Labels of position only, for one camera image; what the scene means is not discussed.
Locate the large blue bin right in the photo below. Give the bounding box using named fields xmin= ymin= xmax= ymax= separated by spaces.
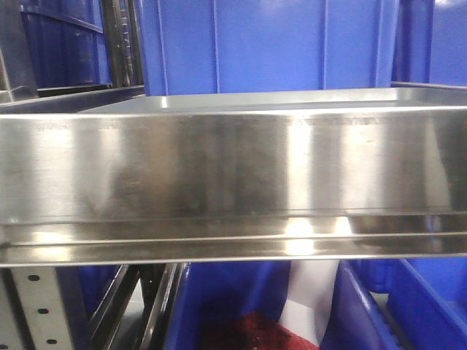
xmin=393 ymin=1 xmax=466 ymax=87

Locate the steel shelf front rail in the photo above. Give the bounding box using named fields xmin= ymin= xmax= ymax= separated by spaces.
xmin=1 ymin=106 xmax=466 ymax=267

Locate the blue bin lower middle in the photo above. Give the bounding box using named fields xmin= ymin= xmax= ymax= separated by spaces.
xmin=163 ymin=260 xmax=329 ymax=350

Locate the large blue bin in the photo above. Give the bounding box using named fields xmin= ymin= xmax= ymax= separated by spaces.
xmin=393 ymin=1 xmax=466 ymax=87
xmin=136 ymin=1 xmax=399 ymax=95

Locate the grey metal tray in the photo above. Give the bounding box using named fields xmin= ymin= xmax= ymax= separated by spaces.
xmin=84 ymin=83 xmax=466 ymax=114

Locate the large blue bin left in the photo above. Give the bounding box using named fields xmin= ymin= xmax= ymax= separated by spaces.
xmin=136 ymin=1 xmax=399 ymax=95

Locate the perforated steel upright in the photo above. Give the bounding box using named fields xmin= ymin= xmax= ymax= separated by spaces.
xmin=1 ymin=267 xmax=94 ymax=349

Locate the blue bin lower right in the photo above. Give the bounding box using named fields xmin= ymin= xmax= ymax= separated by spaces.
xmin=320 ymin=257 xmax=466 ymax=349

